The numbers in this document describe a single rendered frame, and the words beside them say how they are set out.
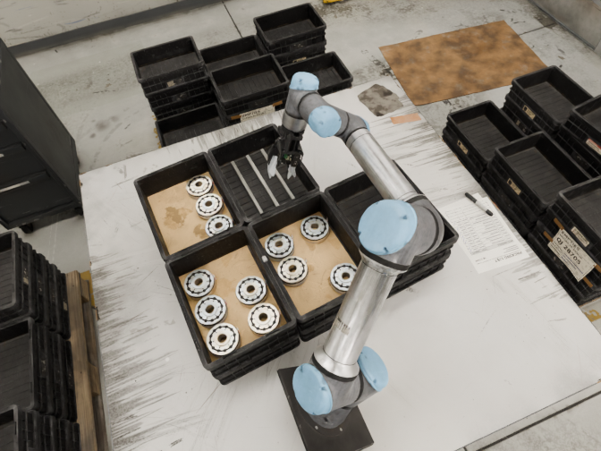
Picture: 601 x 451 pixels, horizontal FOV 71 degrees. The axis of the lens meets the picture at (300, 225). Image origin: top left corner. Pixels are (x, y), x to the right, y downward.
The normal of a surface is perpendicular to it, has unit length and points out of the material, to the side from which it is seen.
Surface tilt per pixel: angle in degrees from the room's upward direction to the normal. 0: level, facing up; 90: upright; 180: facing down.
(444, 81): 0
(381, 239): 40
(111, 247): 0
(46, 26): 90
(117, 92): 0
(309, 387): 55
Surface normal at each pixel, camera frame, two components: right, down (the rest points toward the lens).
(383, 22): -0.07, -0.54
